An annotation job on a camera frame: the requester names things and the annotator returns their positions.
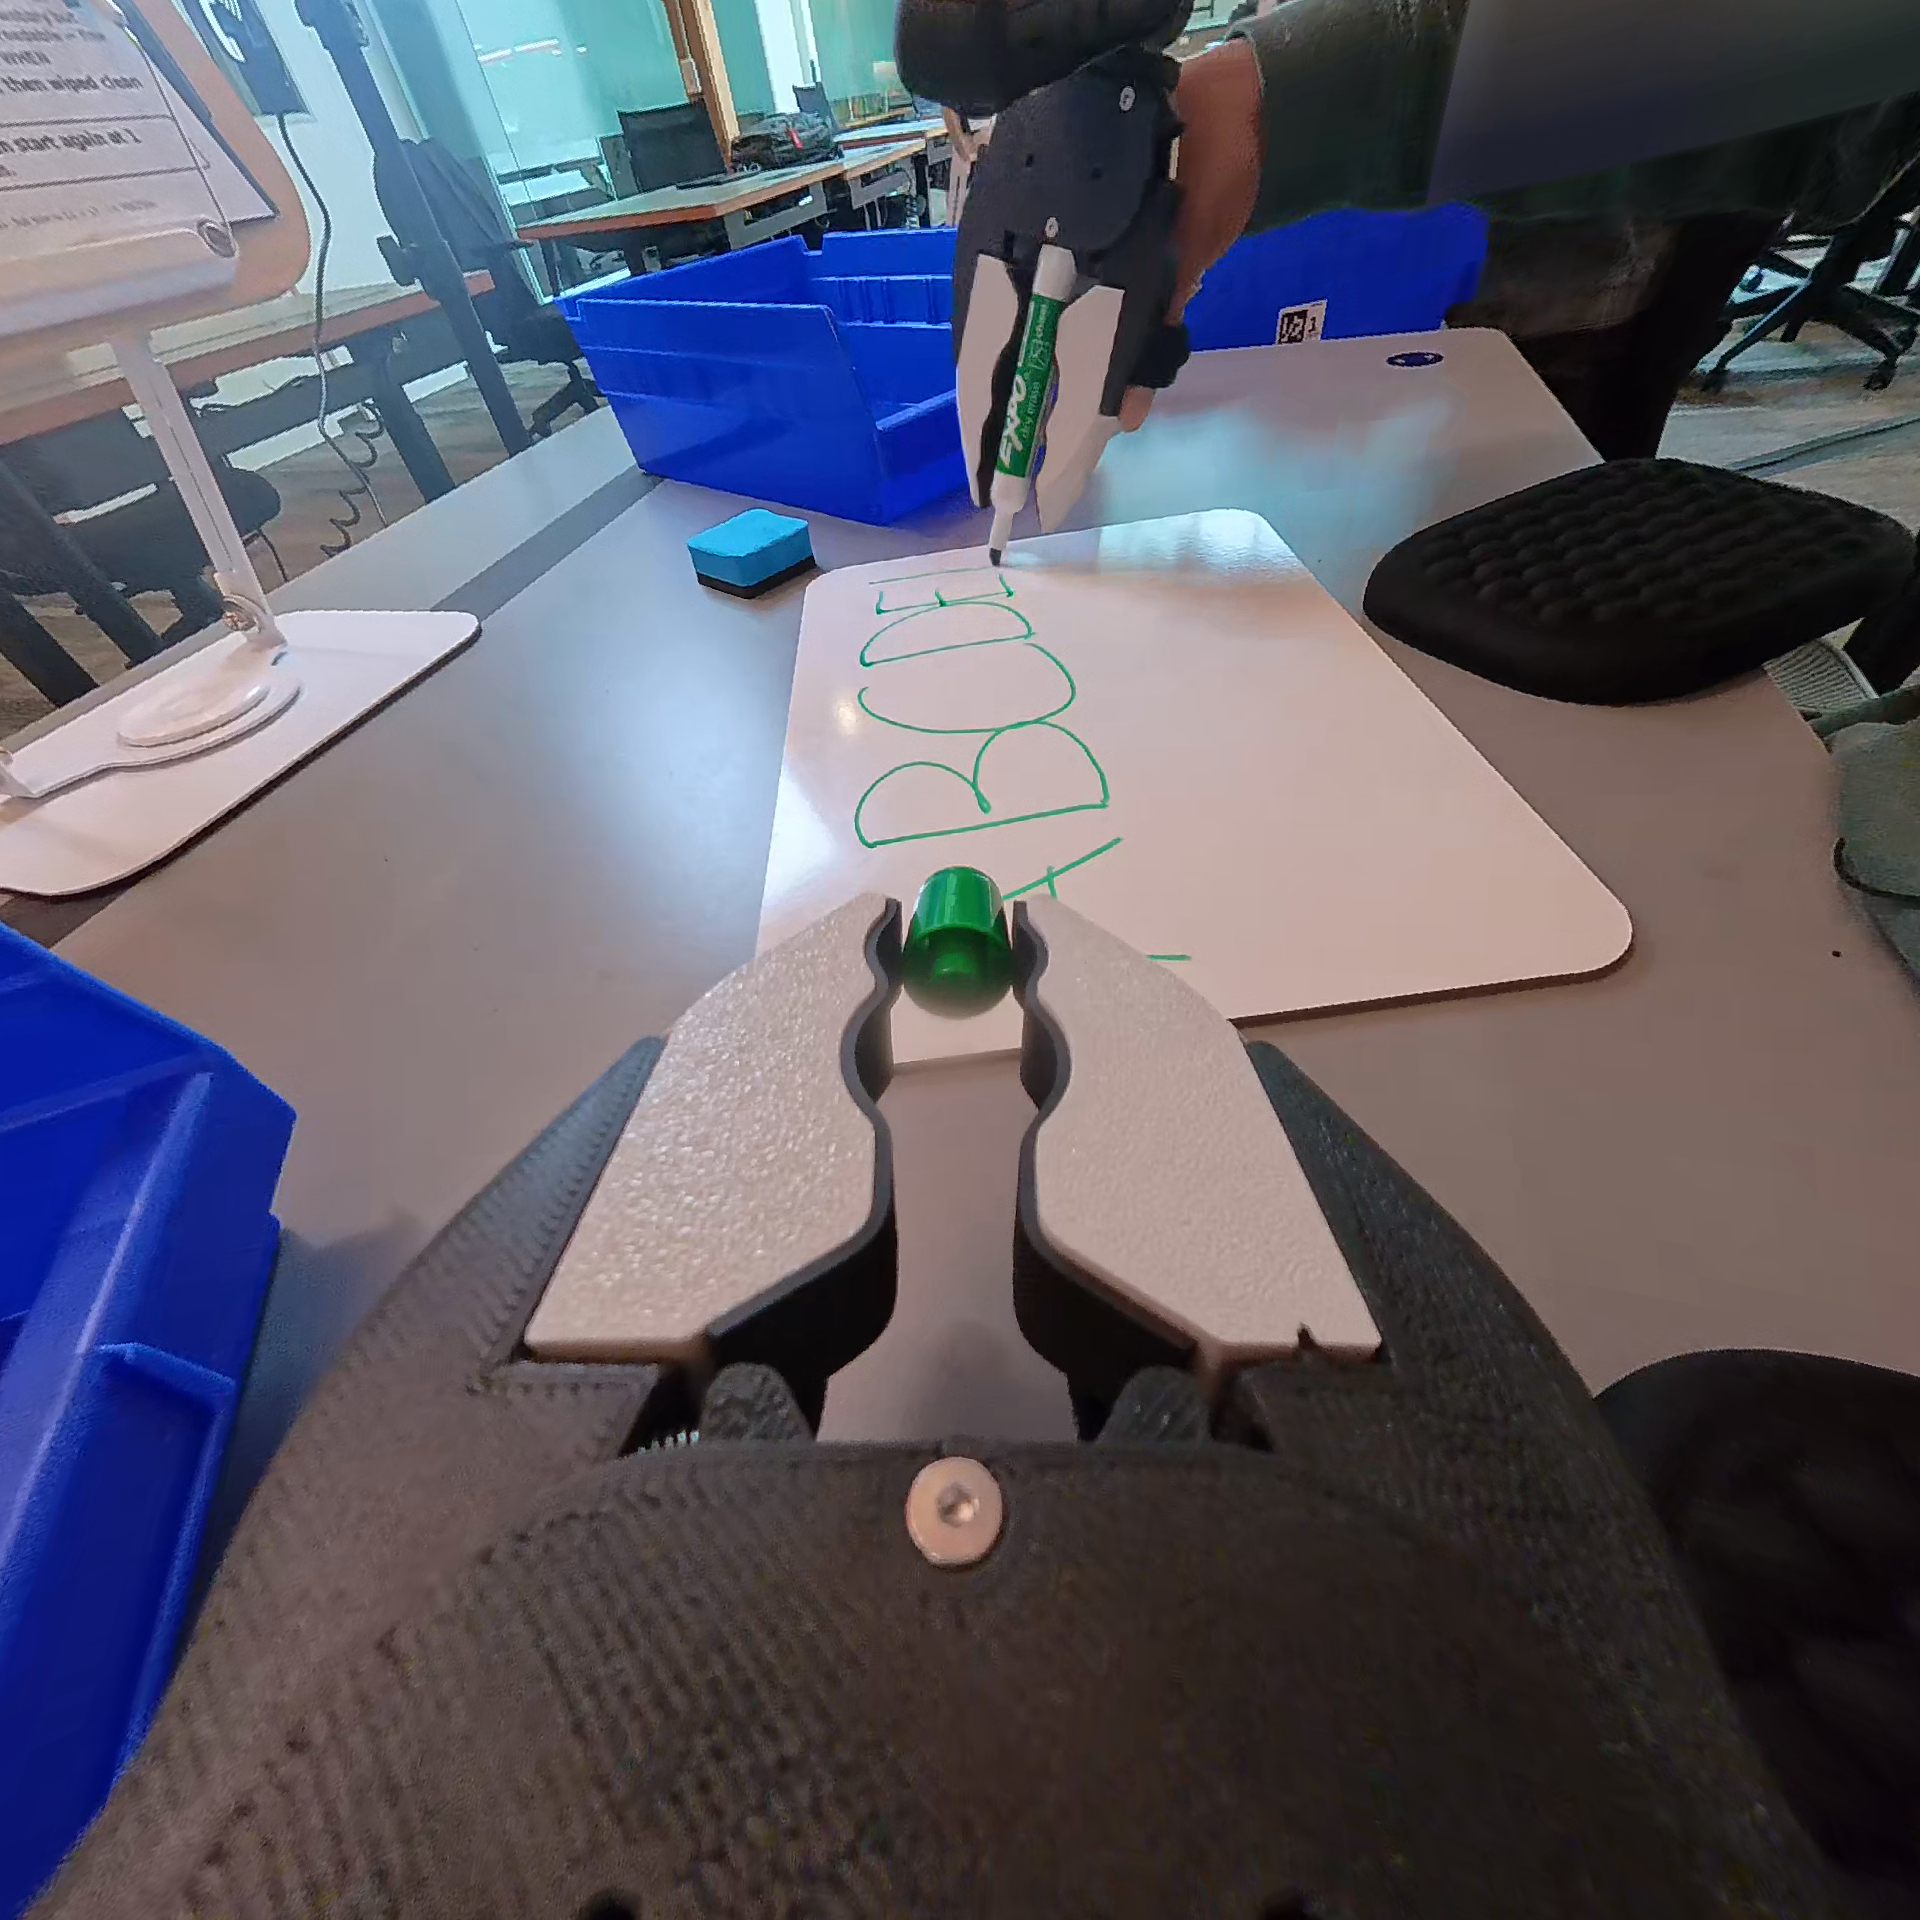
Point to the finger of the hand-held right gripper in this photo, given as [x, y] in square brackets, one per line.
[1100, 391]
[991, 391]

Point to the green marker cap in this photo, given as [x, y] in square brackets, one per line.
[960, 943]

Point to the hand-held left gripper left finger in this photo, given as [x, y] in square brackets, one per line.
[721, 1202]

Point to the green dry-erase marker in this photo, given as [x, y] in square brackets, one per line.
[1029, 391]

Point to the wooden office table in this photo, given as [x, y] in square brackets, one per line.
[736, 196]

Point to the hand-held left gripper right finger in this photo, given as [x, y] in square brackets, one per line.
[1186, 1202]

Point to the white whiteboard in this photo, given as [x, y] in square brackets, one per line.
[1322, 781]

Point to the person's right hand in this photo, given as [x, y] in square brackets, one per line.
[1217, 166]

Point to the blue plastic bin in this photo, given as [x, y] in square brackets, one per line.
[751, 377]
[121, 1412]
[1352, 270]

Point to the black textured wrist pad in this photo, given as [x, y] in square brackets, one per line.
[1650, 578]
[1785, 1621]

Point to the black office chair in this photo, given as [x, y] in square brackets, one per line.
[480, 286]
[1831, 258]

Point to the blue whiteboard eraser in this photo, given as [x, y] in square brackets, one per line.
[751, 547]

